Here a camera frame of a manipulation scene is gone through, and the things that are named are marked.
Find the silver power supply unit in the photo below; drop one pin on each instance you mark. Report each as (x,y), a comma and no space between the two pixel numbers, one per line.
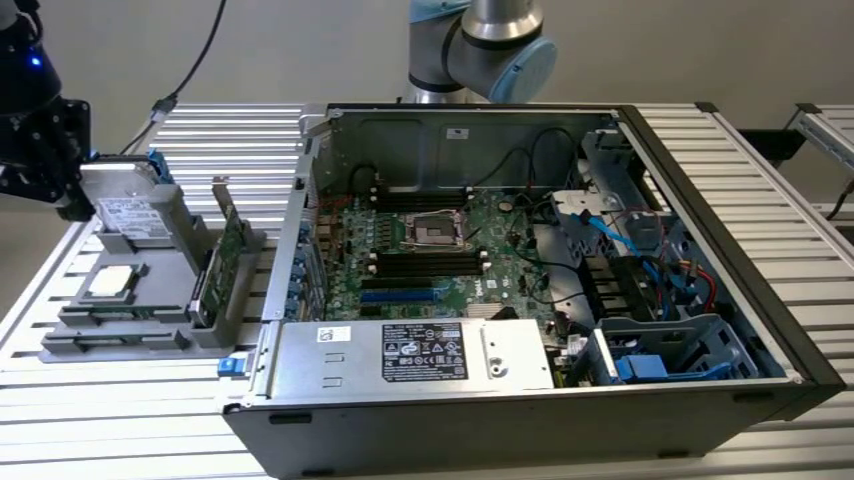
(413,357)

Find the black open PC case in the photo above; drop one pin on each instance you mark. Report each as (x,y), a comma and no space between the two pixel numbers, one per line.
(467,435)

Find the blue disk caddy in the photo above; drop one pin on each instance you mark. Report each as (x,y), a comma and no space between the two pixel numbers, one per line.
(641,369)

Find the green graphics card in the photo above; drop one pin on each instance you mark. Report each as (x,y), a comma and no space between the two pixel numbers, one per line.
(222,265)

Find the CPU socket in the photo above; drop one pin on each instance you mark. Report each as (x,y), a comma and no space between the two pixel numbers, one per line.
(433,229)

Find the hard disk with blue bracket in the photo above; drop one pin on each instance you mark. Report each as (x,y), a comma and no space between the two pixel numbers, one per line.
(122,200)

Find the green RAM stick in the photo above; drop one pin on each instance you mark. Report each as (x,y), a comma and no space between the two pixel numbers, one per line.
(116,315)

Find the blue expansion slot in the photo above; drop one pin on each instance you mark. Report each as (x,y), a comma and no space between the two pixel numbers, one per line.
(396,296)

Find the gray parts rack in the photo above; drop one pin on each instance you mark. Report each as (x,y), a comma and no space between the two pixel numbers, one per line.
(160,300)

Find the silver metal disk bay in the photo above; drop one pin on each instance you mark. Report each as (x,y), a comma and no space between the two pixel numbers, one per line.
(600,200)

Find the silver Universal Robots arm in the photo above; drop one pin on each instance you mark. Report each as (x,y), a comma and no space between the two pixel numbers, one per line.
(493,30)

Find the coin cell battery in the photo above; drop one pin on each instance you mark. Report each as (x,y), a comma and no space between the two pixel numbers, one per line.
(507,204)

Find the green motherboard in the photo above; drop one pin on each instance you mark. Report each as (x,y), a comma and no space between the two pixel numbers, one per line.
(493,250)

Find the silver CPU chip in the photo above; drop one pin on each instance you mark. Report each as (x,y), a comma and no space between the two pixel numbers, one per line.
(113,281)

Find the black RAM slot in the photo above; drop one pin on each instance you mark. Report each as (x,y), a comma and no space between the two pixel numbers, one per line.
(427,261)
(416,196)
(427,256)
(416,206)
(427,271)
(427,266)
(416,201)
(416,191)

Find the gray plastic disk bay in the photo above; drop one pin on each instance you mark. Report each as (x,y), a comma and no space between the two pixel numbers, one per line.
(693,340)

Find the neighbouring metal slat table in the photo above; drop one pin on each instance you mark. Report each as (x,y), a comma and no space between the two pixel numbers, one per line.
(827,135)

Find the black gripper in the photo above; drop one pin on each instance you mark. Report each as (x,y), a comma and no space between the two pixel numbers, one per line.
(33,130)

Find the silver chipset heatsink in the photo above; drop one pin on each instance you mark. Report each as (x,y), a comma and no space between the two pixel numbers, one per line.
(492,312)

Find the blue case latch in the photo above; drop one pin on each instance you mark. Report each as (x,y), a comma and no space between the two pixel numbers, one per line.
(232,364)

